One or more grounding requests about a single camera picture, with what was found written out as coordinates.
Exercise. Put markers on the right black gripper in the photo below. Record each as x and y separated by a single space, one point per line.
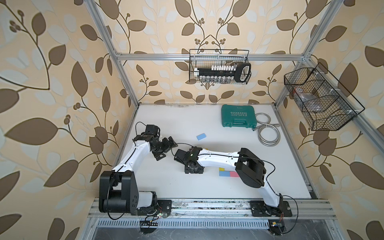
198 171

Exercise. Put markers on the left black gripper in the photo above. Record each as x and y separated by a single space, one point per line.
171 142

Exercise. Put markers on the light blue block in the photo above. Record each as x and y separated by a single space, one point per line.
224 173
201 137

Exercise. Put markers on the pink block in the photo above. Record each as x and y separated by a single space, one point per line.
234 174

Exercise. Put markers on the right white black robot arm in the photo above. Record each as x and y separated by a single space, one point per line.
248 166

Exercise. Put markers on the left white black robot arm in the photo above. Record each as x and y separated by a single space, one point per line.
119 191

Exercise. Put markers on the light blue tilted block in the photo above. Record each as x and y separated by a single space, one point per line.
201 137

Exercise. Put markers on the green plastic tool case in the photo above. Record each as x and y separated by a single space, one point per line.
238 116

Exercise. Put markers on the black white tool in basket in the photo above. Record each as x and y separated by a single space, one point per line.
238 73

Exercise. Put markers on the plastic bag in basket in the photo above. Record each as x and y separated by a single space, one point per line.
309 102

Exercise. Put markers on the aluminium frame rail front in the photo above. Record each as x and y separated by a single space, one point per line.
299 209

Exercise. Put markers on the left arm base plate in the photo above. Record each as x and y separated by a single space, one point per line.
161 208

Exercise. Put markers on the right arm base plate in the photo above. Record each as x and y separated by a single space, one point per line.
270 208

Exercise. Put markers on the black wire basket back wall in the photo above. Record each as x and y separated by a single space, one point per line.
205 58

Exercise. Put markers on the black wire basket wall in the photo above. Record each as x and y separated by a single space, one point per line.
339 104
205 58

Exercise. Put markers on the black wire basket right wall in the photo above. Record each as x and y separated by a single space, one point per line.
339 104

